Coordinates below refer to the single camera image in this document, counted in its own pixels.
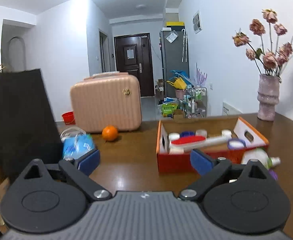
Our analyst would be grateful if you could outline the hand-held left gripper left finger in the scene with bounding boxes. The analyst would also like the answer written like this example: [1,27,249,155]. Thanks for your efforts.
[10,149,113,202]

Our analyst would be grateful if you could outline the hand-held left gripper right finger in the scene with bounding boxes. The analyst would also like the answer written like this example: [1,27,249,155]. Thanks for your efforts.
[178,149,282,202]

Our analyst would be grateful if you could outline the red cardboard box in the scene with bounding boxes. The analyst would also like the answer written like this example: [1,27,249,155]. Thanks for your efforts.
[156,116,269,173]

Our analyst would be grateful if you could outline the white cream jar blue rim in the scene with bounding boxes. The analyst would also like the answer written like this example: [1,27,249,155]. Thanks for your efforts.
[227,139,246,150]

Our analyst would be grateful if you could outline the white green-capped bottle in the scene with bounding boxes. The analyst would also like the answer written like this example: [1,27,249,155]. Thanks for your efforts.
[241,148,269,165]

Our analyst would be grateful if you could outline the blue tissue pack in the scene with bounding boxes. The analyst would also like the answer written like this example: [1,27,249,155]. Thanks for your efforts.
[60,127,96,159]

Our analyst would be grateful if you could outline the orange fruit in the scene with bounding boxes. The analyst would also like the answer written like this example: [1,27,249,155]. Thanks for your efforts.
[102,126,118,142]

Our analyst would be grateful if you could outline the red plastic bucket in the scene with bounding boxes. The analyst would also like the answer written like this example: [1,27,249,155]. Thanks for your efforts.
[62,111,76,125]

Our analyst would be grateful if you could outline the brown cardboard box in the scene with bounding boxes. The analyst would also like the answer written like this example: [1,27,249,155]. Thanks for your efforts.
[173,109,187,123]

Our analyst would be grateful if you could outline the metal trolley with bottles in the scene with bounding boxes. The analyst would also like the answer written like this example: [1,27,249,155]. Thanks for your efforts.
[184,87,207,118]

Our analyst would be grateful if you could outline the pink ceramic vase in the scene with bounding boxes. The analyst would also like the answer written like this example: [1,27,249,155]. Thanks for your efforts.
[258,74,280,122]

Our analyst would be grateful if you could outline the pink suitcase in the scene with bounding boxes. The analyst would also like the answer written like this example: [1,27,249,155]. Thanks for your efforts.
[70,71,142,133]

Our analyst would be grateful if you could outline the green printed bag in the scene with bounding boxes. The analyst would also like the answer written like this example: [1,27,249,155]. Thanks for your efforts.
[161,104,178,117]

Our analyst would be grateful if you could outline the black paper bag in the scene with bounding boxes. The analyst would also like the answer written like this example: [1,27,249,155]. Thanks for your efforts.
[0,37,63,184]

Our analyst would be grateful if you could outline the pale purple decoration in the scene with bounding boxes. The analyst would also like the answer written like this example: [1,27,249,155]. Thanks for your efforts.
[195,62,208,88]

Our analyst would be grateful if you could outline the blue folded rack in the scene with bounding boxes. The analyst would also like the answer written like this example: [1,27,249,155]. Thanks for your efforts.
[170,70,190,83]

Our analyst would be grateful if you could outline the dried pink roses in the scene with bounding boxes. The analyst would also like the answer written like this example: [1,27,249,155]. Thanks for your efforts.
[232,9,293,77]

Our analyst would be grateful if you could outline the dark brown entrance door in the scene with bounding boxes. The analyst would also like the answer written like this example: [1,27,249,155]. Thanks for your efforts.
[114,33,155,97]

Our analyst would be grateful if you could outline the grey refrigerator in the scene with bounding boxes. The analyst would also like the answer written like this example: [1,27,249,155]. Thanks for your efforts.
[160,29,190,103]

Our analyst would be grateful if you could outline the side room door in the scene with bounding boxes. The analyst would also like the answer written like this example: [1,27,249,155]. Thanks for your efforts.
[99,31,111,73]

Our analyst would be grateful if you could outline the hanging white umbrella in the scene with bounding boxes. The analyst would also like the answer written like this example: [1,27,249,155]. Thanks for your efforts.
[181,29,188,62]

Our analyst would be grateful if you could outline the paper sheet on refrigerator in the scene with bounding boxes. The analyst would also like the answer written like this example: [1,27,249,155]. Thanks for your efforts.
[166,31,178,43]

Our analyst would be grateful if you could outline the white wall panel box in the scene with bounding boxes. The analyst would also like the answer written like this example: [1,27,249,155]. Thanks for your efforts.
[193,10,202,34]

